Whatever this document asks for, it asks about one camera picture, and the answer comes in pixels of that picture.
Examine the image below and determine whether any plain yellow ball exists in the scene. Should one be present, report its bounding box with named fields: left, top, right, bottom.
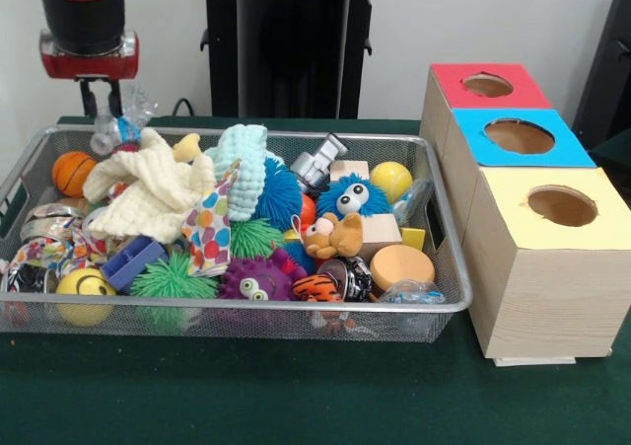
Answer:
left=371, top=161, right=415, bottom=204

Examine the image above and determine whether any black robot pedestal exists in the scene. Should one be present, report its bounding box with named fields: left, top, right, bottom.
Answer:
left=190, top=0, right=397, bottom=120

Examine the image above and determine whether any clear mesh bin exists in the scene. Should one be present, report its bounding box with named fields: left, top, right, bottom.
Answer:
left=0, top=124, right=474, bottom=344

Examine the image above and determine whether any blue fuzzy toy with eyes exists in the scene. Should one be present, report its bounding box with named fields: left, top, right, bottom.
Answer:
left=316, top=174, right=392, bottom=221

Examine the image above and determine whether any clear plastic packet blue label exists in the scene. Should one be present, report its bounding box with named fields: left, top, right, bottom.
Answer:
left=91, top=82, right=159, bottom=157

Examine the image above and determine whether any black chair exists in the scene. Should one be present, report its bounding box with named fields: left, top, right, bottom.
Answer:
left=572, top=0, right=631, bottom=152

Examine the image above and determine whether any brown plush toy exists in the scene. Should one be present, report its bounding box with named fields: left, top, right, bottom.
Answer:
left=301, top=211, right=366, bottom=260

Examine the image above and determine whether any wooden box with three holes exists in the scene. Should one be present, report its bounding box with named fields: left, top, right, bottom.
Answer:
left=419, top=63, right=631, bottom=367

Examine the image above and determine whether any yellow smiley ball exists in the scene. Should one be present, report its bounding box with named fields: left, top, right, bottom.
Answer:
left=56, top=268, right=117, bottom=328

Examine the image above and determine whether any green spiky ball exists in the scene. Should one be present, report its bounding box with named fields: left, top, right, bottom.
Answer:
left=131, top=252, right=220, bottom=330

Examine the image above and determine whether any cream knitted cloth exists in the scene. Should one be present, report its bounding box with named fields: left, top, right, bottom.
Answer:
left=82, top=127, right=218, bottom=246

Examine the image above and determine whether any mint green knitted cloth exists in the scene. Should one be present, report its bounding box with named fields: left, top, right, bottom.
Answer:
left=204, top=123, right=269, bottom=223

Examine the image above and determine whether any polka dot cloth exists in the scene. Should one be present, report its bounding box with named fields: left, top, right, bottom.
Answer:
left=183, top=164, right=240, bottom=278

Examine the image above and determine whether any purple spiky ball with eyes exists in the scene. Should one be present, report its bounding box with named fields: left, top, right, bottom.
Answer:
left=217, top=256, right=297, bottom=303

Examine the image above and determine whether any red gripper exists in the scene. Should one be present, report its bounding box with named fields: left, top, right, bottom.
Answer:
left=39, top=31, right=140, bottom=118

